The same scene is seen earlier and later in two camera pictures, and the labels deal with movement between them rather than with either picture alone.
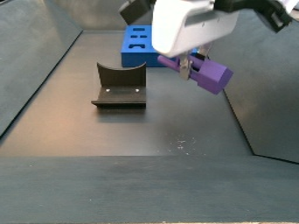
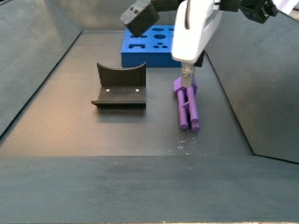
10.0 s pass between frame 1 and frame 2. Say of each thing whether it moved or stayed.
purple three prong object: moved
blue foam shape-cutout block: stayed
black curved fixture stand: stayed
